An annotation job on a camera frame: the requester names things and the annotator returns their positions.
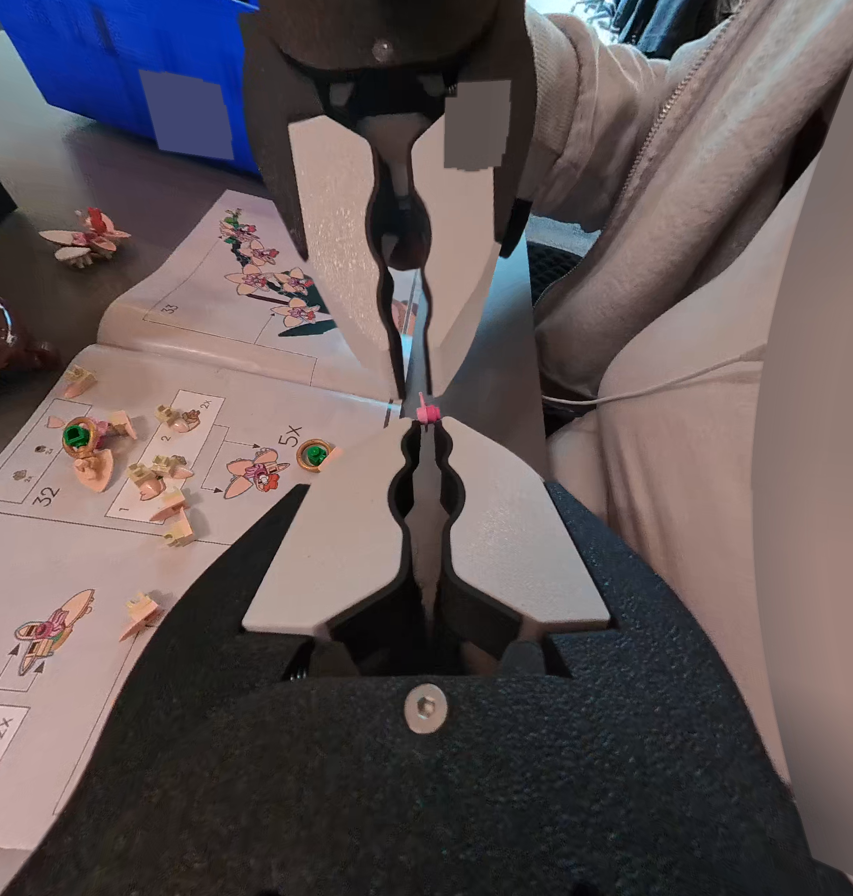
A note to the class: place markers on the person's right forearm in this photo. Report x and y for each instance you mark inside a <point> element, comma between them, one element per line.
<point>587,119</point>

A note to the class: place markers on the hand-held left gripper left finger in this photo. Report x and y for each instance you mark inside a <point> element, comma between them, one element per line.
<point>328,553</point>

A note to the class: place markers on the grey desk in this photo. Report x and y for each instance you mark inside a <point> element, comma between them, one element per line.
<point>34,161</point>

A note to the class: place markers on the black mesh chair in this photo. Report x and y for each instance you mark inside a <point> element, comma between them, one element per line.
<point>556,269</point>

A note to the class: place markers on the assembled brick orchid flower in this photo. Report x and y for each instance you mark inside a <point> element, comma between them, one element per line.
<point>83,239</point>

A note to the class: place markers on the brick instruction booklet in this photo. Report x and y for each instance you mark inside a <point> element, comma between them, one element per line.
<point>62,560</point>

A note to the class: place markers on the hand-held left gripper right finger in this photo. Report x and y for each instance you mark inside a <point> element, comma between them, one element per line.
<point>524,553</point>

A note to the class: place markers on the pink flower brick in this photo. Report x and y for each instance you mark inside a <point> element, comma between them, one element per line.
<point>426,413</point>

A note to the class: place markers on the blue plastic bin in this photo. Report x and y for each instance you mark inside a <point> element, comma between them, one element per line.
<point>69,63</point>

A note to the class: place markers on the person in beige hoodie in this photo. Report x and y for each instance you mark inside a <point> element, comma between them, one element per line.
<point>678,294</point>

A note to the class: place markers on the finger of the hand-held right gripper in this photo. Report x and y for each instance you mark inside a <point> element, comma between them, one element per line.
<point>461,245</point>
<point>335,210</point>

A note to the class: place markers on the tan petal brick piece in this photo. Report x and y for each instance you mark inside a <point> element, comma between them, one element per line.
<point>168,505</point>
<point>143,614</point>
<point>174,418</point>
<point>171,467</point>
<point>78,383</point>
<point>146,483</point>
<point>179,533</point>

